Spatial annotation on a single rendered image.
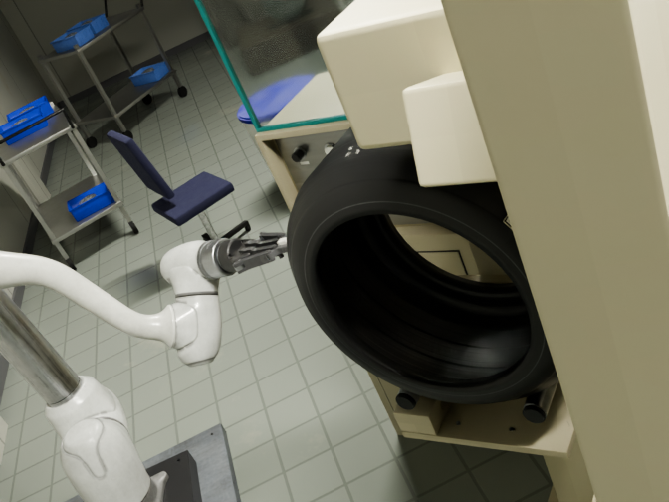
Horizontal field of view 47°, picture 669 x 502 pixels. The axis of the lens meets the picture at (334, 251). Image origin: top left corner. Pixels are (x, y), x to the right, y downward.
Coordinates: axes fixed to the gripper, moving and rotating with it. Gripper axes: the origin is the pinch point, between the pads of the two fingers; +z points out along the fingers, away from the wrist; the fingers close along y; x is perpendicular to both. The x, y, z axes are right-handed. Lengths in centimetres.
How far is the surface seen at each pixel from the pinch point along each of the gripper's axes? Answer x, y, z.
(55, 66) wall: -22, 495, -702
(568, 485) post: 109, 26, 15
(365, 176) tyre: -16.2, -11.2, 34.9
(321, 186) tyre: -16.1, -10.3, 24.5
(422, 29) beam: -42, -36, 70
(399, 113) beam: -34, -36, 63
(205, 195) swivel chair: 53, 163, -208
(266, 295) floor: 101, 129, -173
